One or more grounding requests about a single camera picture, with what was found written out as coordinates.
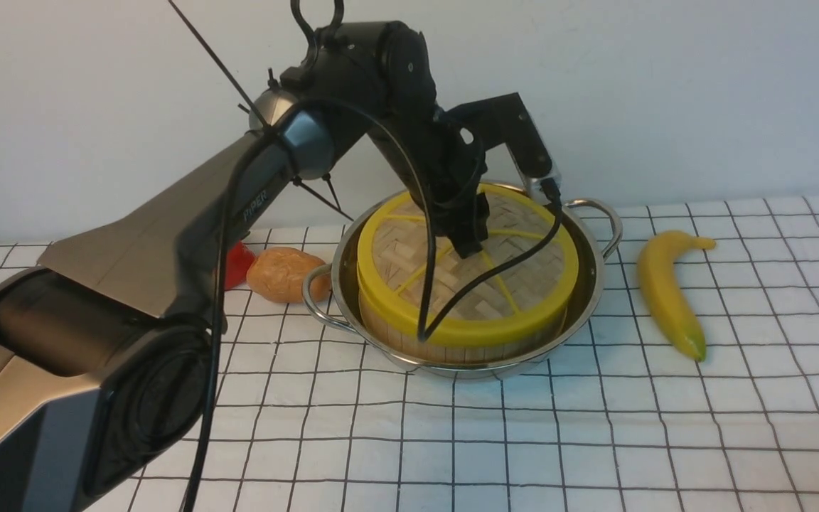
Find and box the yellow rimmed bamboo steamer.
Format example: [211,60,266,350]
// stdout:
[360,276,573,364]

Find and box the red bell pepper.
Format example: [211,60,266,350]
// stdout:
[224,242,256,289]

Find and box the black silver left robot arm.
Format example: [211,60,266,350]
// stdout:
[0,21,488,511]

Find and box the yellow banana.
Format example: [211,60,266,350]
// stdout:
[636,230,717,362]

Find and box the yellow woven bamboo steamer lid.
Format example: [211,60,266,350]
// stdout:
[355,183,581,341]

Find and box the white checkered tablecloth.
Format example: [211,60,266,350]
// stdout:
[0,193,819,512]

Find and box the brown potato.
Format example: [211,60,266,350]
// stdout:
[246,247,326,304]

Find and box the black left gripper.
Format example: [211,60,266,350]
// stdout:
[370,107,490,258]

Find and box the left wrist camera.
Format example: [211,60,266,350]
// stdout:
[445,92,562,196]

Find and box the stainless steel pot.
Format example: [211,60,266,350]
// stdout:
[303,193,623,380]

